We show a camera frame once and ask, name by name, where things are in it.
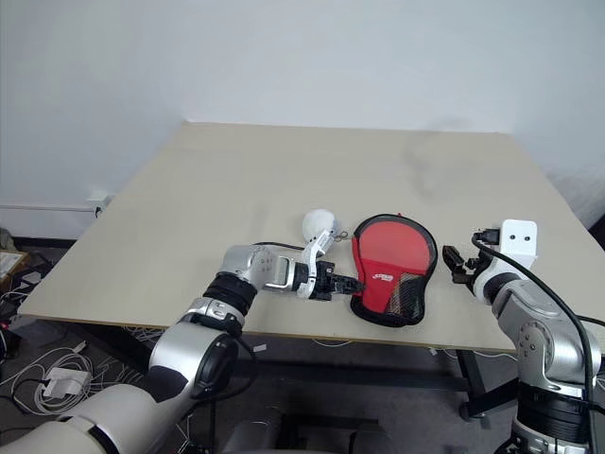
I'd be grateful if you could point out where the red and black paddle case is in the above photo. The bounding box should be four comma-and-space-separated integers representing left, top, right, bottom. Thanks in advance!
349, 213, 439, 328

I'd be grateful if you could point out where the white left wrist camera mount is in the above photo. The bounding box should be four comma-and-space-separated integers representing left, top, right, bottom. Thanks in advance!
301, 210, 340, 301

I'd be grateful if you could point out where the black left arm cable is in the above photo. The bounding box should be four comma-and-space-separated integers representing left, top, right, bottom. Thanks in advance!
252, 241, 311, 253

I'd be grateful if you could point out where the white wall socket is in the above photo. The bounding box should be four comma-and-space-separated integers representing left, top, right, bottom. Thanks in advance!
87, 187, 112, 218

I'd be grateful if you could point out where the cardboard box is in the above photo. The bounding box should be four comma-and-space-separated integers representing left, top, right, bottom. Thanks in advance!
0, 250, 30, 290

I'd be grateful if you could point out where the white floor cable bundle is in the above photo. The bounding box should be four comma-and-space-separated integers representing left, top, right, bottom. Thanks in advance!
0, 325, 160, 420

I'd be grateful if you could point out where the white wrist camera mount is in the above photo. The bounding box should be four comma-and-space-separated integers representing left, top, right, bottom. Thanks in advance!
472, 218, 541, 300
301, 210, 340, 301

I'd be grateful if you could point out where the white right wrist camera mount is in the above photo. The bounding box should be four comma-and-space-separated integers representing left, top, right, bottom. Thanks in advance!
472, 218, 541, 300

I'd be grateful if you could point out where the black metal table frame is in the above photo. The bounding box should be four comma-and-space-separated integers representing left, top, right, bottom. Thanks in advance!
70, 319, 517, 423

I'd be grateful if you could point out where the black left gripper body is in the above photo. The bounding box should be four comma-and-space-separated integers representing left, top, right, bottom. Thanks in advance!
311, 259, 342, 303

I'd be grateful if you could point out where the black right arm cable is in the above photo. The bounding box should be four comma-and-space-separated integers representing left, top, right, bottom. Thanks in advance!
471, 228, 598, 413

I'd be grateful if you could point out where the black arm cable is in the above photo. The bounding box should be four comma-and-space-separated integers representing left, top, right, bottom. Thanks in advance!
471, 228, 598, 413
252, 241, 311, 253

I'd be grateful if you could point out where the white wall cable duct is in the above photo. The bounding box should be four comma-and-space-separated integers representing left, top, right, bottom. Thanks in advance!
0, 204, 98, 214

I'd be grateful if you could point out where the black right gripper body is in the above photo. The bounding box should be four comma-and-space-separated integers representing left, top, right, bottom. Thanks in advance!
463, 245, 497, 286

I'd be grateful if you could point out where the white power adapter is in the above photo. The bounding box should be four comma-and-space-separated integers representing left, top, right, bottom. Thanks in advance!
43, 366, 92, 397

